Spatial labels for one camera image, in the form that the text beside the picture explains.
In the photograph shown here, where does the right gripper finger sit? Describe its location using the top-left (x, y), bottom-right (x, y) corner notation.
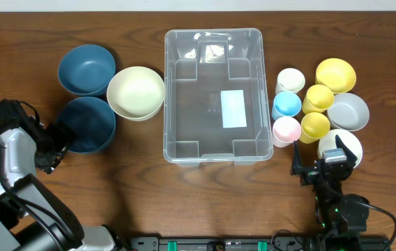
top-left (291, 141), bottom-right (303, 174)
top-left (335, 135), bottom-right (357, 164)

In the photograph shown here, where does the pink cup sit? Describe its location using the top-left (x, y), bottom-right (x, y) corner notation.
top-left (272, 116), bottom-right (301, 148)

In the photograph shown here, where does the dark blue bowl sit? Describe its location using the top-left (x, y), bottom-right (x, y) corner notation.
top-left (58, 45), bottom-right (116, 96)
top-left (57, 97), bottom-right (116, 153)

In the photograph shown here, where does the yellow cup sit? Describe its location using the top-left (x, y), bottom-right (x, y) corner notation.
top-left (299, 112), bottom-right (330, 144)
top-left (302, 84), bottom-right (335, 114)

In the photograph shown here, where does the cream large bowl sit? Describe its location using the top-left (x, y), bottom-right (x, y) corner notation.
top-left (107, 66), bottom-right (166, 121)

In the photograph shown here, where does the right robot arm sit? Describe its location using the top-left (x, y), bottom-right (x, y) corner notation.
top-left (291, 135), bottom-right (369, 236)

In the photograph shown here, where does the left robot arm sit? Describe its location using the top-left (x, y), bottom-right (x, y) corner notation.
top-left (0, 116), bottom-right (123, 250)

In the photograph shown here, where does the white small bowl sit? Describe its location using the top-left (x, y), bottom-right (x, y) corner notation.
top-left (317, 129), bottom-right (363, 169)

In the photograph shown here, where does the grey small bowl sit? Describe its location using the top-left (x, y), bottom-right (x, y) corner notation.
top-left (327, 93), bottom-right (370, 131)

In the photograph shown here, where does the light blue cup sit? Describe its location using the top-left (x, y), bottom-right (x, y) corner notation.
top-left (272, 91), bottom-right (302, 121)

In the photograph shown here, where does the yellow small bowl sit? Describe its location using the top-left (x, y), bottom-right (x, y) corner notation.
top-left (315, 58), bottom-right (357, 94)

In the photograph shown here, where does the cream white cup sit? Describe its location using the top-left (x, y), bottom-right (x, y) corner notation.
top-left (275, 68), bottom-right (305, 94)

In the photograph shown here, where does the clear plastic storage bin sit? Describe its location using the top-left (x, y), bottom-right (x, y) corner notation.
top-left (163, 28), bottom-right (273, 166)

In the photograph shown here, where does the left black cable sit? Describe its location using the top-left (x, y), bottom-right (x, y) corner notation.
top-left (0, 100), bottom-right (77, 250)

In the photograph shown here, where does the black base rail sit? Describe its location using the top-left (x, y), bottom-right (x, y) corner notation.
top-left (128, 235), bottom-right (393, 251)

